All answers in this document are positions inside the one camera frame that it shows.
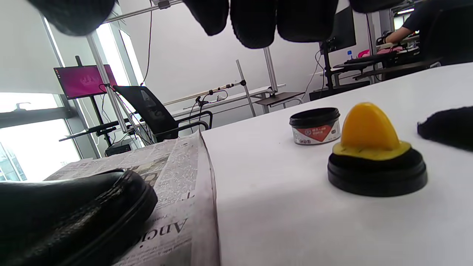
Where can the printed newspaper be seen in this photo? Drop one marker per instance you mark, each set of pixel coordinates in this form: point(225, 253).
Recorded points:
point(177, 170)

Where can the black office chair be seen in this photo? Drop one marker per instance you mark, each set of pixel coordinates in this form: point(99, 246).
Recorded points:
point(155, 111)

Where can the white background desk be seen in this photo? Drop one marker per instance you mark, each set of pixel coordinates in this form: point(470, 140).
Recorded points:
point(236, 98)

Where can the black fuzzy cloth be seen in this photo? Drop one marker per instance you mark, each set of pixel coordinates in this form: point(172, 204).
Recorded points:
point(451, 125)

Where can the metal rod with clamps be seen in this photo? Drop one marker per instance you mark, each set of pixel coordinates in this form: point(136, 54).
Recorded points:
point(207, 92)

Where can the brown wooden side table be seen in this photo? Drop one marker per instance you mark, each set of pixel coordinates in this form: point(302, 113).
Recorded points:
point(279, 98)

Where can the shoe polish jar red label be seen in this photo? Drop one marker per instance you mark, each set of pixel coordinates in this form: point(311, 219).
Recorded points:
point(316, 129)

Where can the person's right hand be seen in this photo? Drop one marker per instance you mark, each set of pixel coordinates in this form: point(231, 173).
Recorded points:
point(255, 22)

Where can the black leather shoe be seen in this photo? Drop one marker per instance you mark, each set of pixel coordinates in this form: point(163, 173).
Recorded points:
point(74, 218)

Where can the black shoe polish lid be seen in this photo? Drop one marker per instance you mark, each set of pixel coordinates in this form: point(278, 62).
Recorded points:
point(377, 177)

